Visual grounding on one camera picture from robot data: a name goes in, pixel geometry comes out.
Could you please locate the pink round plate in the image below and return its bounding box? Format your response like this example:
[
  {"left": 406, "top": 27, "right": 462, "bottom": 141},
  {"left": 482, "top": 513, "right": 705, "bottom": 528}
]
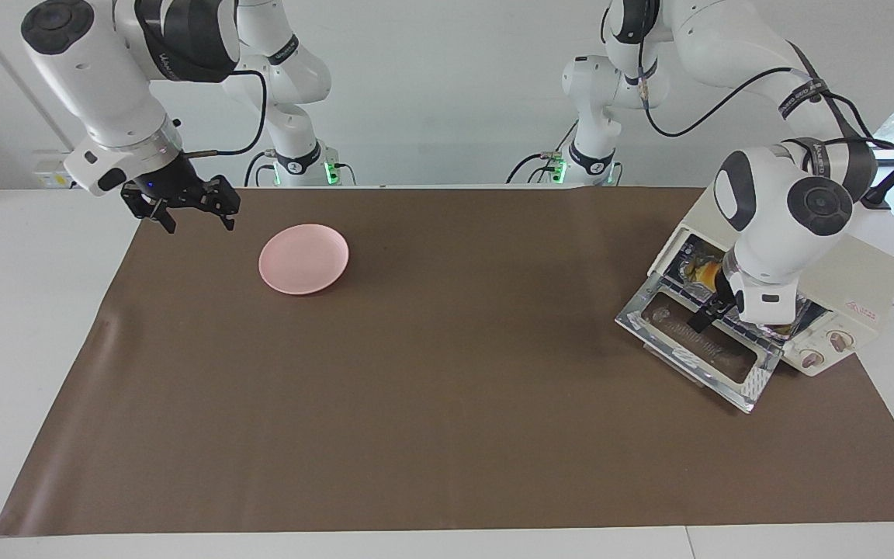
[{"left": 258, "top": 224, "right": 349, "bottom": 295}]

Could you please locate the glass oven door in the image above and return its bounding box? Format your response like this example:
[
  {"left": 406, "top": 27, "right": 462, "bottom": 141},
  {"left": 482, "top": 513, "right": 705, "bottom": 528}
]
[{"left": 615, "top": 272, "right": 783, "bottom": 414}]

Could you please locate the cream toaster oven body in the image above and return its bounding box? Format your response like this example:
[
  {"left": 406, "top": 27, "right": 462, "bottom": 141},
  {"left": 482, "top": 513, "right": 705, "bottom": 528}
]
[{"left": 647, "top": 186, "right": 894, "bottom": 378}]

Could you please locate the white wall socket box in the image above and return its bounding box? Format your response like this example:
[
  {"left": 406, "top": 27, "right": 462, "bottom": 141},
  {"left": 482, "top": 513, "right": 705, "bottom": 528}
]
[{"left": 33, "top": 150, "right": 77, "bottom": 189}]

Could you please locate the brown table mat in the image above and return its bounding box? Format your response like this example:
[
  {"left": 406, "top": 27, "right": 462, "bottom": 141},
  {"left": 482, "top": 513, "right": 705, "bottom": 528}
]
[{"left": 0, "top": 185, "right": 894, "bottom": 536}]

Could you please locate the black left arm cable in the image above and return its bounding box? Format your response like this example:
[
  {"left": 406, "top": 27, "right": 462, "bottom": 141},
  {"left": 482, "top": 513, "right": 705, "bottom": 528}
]
[{"left": 637, "top": 39, "right": 876, "bottom": 150}]

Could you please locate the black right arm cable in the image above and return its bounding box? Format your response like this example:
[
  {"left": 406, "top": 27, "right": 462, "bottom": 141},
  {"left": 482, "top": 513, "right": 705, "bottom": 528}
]
[{"left": 183, "top": 70, "right": 269, "bottom": 158}]

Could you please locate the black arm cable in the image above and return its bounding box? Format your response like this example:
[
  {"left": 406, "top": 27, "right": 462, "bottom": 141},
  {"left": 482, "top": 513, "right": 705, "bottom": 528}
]
[
  {"left": 637, "top": 39, "right": 876, "bottom": 150},
  {"left": 183, "top": 70, "right": 269, "bottom": 158}
]

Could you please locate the black base cable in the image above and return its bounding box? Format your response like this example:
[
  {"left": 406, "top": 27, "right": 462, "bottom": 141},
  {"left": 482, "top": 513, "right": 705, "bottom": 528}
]
[
  {"left": 505, "top": 118, "right": 580, "bottom": 185},
  {"left": 244, "top": 151, "right": 277, "bottom": 187}
]

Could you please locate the aluminium foil tray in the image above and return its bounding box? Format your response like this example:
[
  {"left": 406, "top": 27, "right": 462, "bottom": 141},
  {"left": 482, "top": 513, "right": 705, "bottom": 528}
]
[{"left": 674, "top": 239, "right": 805, "bottom": 340}]

